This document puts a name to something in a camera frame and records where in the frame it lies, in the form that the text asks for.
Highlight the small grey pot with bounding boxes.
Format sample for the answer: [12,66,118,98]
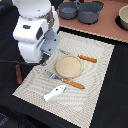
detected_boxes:
[58,2,78,20]

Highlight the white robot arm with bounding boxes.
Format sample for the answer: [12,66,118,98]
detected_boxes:
[12,0,60,63]

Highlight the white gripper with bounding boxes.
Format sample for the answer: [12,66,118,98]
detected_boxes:
[13,15,60,66]

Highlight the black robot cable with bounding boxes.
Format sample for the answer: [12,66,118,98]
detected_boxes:
[0,59,41,66]

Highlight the wooden handled knife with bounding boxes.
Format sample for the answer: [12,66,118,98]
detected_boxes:
[58,49,98,64]

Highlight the beige bowl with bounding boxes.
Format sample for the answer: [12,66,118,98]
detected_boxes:
[119,5,128,30]

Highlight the wooden handled fork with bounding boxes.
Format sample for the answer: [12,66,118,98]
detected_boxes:
[44,70,85,89]

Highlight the large grey pot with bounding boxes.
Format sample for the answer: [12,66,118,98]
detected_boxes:
[78,1,104,24]

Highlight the beige round plate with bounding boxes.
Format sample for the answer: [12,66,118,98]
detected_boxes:
[55,55,83,78]

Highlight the woven grey placemat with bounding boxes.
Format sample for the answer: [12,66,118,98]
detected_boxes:
[13,31,114,128]

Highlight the brown toy sausage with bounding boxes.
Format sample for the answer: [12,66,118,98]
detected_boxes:
[15,64,23,84]

